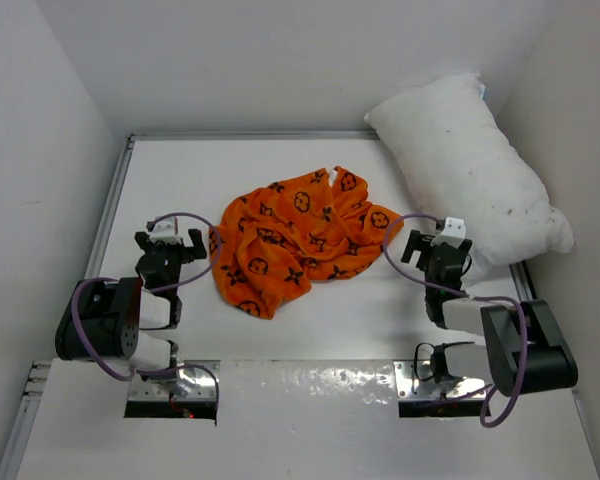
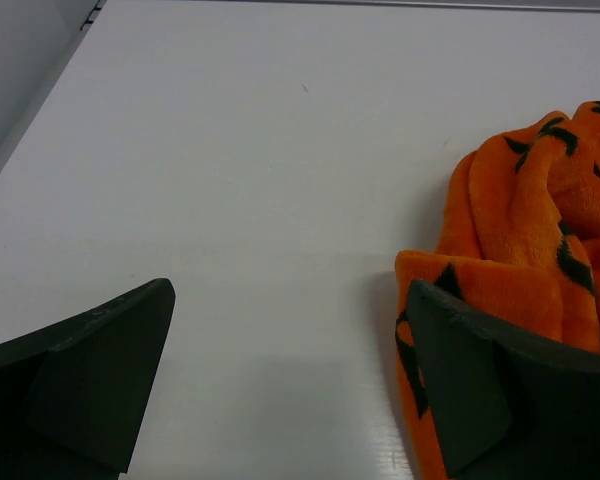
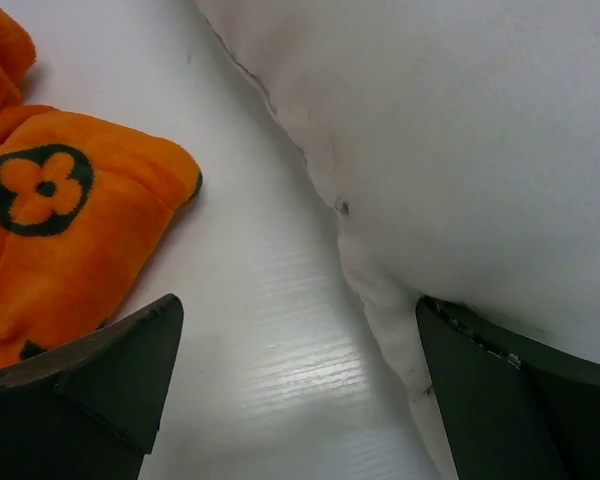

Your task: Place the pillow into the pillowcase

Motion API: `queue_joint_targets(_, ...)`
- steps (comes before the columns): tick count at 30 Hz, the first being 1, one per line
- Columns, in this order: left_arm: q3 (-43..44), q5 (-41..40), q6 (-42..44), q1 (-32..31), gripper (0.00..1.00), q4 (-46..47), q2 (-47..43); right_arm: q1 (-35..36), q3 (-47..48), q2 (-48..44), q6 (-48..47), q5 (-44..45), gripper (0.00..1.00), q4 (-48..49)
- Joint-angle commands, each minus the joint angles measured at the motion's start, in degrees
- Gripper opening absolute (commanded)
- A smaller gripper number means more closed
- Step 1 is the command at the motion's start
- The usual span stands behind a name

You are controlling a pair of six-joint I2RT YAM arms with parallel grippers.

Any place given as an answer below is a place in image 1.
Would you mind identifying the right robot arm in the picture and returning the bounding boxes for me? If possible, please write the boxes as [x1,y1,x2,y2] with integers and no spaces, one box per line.
[401,230,578,398]

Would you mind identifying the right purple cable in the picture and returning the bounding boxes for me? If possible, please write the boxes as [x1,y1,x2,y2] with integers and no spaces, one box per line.
[382,213,527,428]

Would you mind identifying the metal base plate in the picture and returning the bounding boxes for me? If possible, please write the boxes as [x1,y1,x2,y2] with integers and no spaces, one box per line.
[393,359,490,403]
[127,360,220,402]

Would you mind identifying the aluminium table frame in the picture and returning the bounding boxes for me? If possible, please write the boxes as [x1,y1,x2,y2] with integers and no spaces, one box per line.
[0,136,598,479]

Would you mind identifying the white pillow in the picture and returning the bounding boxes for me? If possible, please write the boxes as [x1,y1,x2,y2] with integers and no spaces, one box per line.
[365,73,575,284]

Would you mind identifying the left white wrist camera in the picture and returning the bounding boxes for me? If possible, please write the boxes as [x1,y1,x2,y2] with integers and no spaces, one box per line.
[147,217,181,244]

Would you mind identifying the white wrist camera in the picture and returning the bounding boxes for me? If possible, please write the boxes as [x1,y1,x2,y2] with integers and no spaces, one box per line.
[432,217,466,248]
[147,217,181,244]

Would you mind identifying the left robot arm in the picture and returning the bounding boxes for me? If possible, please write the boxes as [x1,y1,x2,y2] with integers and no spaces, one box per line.
[55,222,207,372]

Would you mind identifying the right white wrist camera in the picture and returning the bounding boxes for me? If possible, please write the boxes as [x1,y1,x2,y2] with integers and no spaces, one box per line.
[432,217,466,248]

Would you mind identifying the purple cable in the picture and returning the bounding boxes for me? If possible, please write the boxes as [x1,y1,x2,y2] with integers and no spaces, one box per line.
[73,211,224,383]
[382,213,527,428]

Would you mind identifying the orange patterned pillowcase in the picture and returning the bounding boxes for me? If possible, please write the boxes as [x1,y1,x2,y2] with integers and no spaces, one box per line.
[209,166,402,319]

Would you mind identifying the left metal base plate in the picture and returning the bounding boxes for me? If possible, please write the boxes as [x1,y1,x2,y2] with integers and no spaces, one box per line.
[127,360,220,402]

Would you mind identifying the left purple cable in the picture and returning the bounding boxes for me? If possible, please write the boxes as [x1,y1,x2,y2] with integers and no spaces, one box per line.
[73,211,224,383]

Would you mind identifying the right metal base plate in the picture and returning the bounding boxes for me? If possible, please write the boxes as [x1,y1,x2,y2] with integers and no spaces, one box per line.
[393,359,490,403]

